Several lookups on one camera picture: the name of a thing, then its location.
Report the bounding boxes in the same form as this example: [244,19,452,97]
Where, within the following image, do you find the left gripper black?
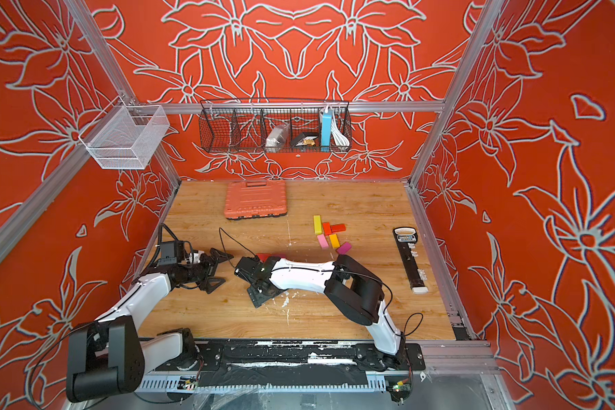
[177,248,232,293]

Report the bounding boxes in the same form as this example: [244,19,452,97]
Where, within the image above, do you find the small red block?
[256,253,272,261]

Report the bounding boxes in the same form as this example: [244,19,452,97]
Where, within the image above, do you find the orange long block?
[329,233,341,249]

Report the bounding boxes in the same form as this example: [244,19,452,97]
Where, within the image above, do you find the magenta long block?
[336,242,352,255]

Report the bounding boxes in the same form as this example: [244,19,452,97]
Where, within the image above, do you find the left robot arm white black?
[66,249,233,403]

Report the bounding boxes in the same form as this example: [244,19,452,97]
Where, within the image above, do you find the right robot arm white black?
[234,255,402,356]

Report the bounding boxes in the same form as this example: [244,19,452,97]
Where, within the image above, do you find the pink long block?
[317,234,330,249]

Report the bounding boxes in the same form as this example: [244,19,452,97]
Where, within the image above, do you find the orange plastic tool case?
[224,180,288,220]

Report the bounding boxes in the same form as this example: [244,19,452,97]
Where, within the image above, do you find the yellow-green block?
[313,215,323,235]

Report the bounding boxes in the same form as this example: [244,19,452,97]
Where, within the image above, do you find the red flat block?
[330,224,346,233]

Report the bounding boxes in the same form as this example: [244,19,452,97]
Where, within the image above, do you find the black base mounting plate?
[150,338,425,391]

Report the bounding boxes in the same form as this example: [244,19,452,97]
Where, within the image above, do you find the grey packet in basket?
[264,123,290,153]

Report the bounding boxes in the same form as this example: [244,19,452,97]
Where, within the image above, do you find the black item in basket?
[290,132,320,149]

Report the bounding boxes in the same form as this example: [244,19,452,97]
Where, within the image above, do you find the black remote-like tool strip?
[393,227,429,295]

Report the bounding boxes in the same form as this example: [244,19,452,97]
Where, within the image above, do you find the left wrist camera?
[157,241,186,267]

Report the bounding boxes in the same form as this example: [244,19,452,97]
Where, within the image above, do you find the black wire wall basket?
[198,97,353,154]

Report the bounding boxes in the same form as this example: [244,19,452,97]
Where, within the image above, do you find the white cables in basket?
[330,117,350,152]

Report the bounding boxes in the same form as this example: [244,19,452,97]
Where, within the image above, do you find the clear plastic wall bin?
[80,105,169,170]

